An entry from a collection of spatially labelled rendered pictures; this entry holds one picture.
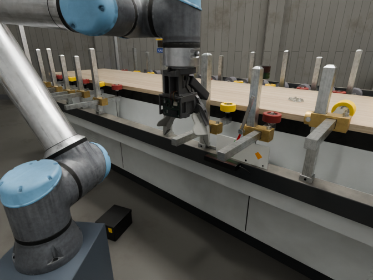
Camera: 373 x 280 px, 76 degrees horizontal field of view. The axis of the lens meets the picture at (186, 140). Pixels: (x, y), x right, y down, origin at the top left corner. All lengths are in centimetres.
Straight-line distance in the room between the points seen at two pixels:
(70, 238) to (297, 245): 112
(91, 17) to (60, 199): 49
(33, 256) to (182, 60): 65
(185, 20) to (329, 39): 523
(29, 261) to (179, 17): 74
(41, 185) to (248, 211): 114
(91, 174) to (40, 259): 27
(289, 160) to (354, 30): 481
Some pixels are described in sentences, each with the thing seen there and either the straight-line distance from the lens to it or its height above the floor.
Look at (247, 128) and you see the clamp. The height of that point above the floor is 86.
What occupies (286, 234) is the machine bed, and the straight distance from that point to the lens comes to 149.
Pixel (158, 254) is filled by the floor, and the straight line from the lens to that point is 162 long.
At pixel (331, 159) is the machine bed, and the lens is 122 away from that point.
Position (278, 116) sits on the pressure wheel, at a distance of 111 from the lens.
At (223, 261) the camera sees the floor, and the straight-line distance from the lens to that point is 159.
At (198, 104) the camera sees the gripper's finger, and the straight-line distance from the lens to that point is 62.
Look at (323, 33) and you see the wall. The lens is 567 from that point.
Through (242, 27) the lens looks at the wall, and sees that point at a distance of 527.
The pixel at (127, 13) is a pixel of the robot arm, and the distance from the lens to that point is 55.
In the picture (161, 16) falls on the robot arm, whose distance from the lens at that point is 59.
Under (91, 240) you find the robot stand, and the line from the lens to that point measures 89.
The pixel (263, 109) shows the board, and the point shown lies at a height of 90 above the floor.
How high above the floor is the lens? 119
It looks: 22 degrees down
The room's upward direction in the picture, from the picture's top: straight up
